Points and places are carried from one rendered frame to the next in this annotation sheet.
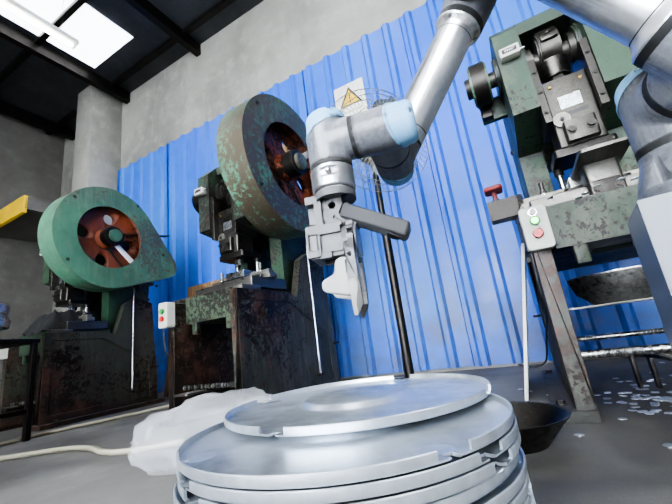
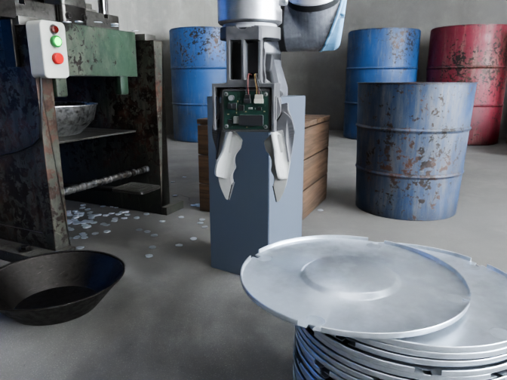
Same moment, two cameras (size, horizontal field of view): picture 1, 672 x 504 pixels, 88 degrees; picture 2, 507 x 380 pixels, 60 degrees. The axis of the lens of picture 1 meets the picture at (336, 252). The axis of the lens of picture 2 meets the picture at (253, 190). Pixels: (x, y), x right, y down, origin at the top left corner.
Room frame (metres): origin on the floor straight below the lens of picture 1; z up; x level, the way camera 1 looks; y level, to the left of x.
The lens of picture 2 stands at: (0.57, 0.54, 0.49)
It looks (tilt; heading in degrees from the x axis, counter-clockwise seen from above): 14 degrees down; 269
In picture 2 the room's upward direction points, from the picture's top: straight up
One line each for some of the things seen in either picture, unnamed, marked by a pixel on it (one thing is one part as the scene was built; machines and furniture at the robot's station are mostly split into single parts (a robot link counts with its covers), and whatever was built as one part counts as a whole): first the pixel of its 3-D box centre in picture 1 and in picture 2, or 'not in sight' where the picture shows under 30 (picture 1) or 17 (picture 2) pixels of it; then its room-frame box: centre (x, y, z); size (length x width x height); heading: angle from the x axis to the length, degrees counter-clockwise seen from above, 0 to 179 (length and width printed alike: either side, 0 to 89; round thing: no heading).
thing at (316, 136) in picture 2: not in sight; (266, 161); (0.48, -1.18, 0.18); 0.40 x 0.38 x 0.35; 155
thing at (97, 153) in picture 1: (94, 231); not in sight; (4.39, 3.19, 2.15); 0.42 x 0.40 x 4.30; 153
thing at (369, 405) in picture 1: (356, 396); (349, 274); (0.43, 0.00, 0.24); 0.29 x 0.29 x 0.01
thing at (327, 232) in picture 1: (335, 228); (249, 81); (0.56, 0.00, 0.49); 0.09 x 0.08 x 0.12; 79
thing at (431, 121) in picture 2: not in sight; (409, 146); (-0.07, -1.14, 0.24); 0.42 x 0.42 x 0.48
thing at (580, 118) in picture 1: (571, 112); not in sight; (1.20, -0.97, 1.04); 0.17 x 0.15 x 0.30; 153
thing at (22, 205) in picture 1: (42, 223); not in sight; (4.54, 4.04, 2.44); 1.25 x 0.92 x 0.27; 63
